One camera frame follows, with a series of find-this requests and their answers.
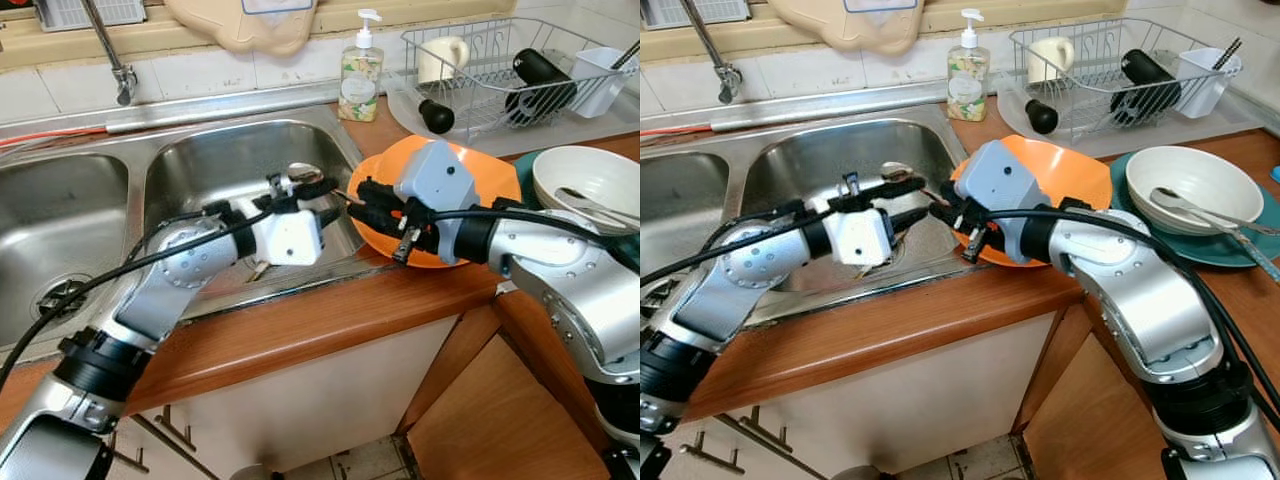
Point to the stainless steel double sink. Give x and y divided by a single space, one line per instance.
690 200
60 220

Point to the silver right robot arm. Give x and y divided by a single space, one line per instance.
570 290
1140 300

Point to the teal plate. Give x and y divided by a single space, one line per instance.
524 172
1200 252

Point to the beige cutting board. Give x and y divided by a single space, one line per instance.
845 25
240 25

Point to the black bottle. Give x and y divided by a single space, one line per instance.
1145 72
540 75

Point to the dark chopsticks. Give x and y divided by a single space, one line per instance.
1228 53
626 55

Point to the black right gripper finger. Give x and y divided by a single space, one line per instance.
369 217
958 194
946 214
376 190

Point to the orange bowl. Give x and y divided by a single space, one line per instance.
490 170
1075 165

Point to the clear pump soap dispenser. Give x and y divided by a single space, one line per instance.
360 85
967 85

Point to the cream mug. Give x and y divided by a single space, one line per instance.
440 58
1050 58

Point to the chrome sink faucet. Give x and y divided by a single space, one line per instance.
728 80
122 80

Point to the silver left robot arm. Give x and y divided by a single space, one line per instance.
150 300
740 290

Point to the wooden cabinet door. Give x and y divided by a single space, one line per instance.
480 420
1080 420

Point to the white cabinet door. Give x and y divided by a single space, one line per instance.
190 455
790 455
900 400
300 400

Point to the white ventilation grille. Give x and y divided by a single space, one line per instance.
695 12
90 12

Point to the white bowl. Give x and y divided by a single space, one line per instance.
1190 165
585 165

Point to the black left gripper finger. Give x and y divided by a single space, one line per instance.
331 214
905 185
909 216
318 186

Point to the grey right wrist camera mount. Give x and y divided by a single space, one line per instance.
432 175
1002 175

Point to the white plastic cutlery cup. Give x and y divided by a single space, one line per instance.
1200 80
595 80

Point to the silver table knife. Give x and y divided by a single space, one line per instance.
1256 256

